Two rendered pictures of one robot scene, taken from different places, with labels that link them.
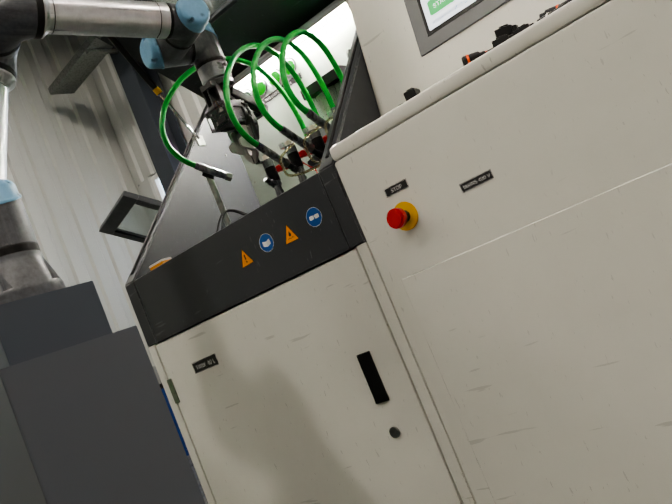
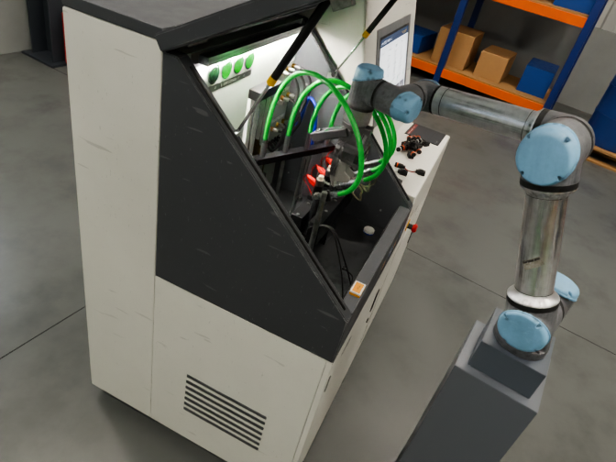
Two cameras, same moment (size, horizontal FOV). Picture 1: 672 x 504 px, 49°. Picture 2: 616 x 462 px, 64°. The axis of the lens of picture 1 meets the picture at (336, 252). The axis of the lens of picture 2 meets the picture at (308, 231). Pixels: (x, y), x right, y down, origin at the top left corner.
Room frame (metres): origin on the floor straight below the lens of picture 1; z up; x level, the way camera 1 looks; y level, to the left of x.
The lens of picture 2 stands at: (2.24, 1.30, 1.82)
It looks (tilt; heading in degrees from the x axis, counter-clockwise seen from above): 35 degrees down; 250
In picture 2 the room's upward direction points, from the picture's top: 14 degrees clockwise
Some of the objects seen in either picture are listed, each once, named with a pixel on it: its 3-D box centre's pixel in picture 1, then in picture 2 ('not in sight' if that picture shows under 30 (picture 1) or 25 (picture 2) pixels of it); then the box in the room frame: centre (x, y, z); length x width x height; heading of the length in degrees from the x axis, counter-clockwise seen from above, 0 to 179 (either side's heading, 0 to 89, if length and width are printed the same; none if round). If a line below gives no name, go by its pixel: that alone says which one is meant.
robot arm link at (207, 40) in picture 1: (202, 46); (366, 87); (1.74, 0.11, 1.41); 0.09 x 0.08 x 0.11; 127
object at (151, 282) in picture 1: (235, 265); (372, 269); (1.60, 0.21, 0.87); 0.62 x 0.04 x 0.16; 54
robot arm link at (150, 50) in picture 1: (169, 47); (400, 102); (1.67, 0.18, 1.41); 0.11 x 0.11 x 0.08; 37
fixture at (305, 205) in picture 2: not in sight; (321, 214); (1.72, -0.03, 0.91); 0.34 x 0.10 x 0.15; 54
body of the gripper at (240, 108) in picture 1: (225, 105); (352, 142); (1.74, 0.11, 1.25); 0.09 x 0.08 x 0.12; 144
